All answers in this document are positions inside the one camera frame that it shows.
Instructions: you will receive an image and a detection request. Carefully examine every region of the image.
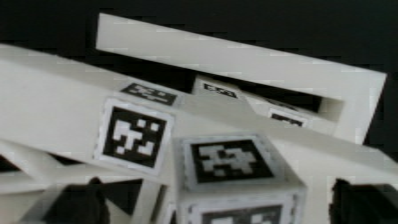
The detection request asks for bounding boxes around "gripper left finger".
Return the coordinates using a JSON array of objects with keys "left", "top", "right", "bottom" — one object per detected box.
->
[{"left": 42, "top": 177, "right": 110, "bottom": 224}]

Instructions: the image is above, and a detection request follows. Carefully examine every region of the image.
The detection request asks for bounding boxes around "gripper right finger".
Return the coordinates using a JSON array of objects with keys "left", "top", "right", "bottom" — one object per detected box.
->
[{"left": 329, "top": 179, "right": 398, "bottom": 224}]

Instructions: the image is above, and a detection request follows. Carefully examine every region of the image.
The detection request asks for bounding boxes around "white chair leg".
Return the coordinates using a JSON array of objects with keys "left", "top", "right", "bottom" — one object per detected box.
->
[
  {"left": 192, "top": 76, "right": 243, "bottom": 101},
  {"left": 245, "top": 95, "right": 323, "bottom": 128},
  {"left": 174, "top": 133, "right": 305, "bottom": 224}
]

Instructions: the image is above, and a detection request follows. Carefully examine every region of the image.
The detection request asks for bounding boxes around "white chair back frame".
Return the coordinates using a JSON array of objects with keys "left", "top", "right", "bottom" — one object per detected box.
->
[{"left": 0, "top": 45, "right": 398, "bottom": 224}]

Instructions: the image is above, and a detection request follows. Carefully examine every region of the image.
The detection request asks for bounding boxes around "white L-shaped wall fence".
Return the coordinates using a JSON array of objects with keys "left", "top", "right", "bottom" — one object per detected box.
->
[{"left": 96, "top": 14, "right": 385, "bottom": 143}]

